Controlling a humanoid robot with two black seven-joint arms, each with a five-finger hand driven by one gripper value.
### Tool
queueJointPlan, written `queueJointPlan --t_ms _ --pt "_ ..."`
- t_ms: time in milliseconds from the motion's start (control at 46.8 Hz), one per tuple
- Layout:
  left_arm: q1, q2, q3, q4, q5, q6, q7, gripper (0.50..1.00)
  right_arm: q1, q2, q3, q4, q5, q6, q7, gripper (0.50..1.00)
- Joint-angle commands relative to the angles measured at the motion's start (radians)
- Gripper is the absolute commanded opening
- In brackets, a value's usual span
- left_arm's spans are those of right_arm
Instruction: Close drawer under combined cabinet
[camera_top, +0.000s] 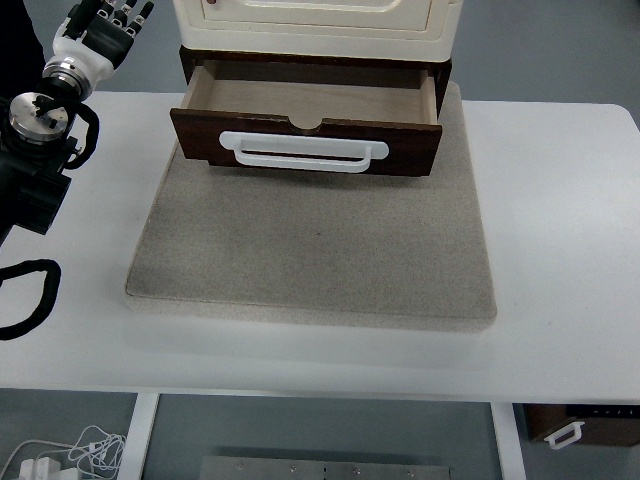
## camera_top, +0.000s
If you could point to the white power adapter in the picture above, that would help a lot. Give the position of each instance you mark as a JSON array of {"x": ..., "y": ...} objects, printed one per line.
[{"x": 44, "y": 468}]

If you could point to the white table leg right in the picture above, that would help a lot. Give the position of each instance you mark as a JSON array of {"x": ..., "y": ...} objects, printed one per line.
[{"x": 507, "y": 441}]

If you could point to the dark wooden cabinet frame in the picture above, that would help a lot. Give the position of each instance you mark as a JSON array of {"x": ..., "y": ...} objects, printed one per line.
[{"x": 439, "y": 71}]

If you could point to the white drawer handle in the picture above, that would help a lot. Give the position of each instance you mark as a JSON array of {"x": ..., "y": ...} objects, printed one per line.
[{"x": 322, "y": 154}]

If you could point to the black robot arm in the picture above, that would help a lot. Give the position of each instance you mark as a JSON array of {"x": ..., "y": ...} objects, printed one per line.
[{"x": 48, "y": 129}]

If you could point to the white table leg left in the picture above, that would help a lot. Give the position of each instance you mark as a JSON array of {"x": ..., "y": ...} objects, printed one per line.
[{"x": 138, "y": 437}]

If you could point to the brown drawer on floor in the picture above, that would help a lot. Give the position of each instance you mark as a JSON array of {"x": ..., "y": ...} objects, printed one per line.
[{"x": 560, "y": 425}]

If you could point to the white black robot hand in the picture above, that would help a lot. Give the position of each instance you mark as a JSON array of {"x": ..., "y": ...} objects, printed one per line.
[{"x": 86, "y": 50}]

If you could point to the grey foam pad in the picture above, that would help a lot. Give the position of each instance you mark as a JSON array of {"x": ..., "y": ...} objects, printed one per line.
[{"x": 320, "y": 248}]

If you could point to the white table leg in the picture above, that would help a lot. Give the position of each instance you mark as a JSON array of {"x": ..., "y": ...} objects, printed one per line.
[
  {"x": 507, "y": 441},
  {"x": 138, "y": 437}
]

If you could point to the dark wooden drawer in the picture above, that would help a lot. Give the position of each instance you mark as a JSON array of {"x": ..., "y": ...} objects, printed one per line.
[{"x": 395, "y": 106}]

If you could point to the cream plastic cabinet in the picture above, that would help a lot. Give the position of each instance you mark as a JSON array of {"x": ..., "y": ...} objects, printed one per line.
[{"x": 419, "y": 31}]

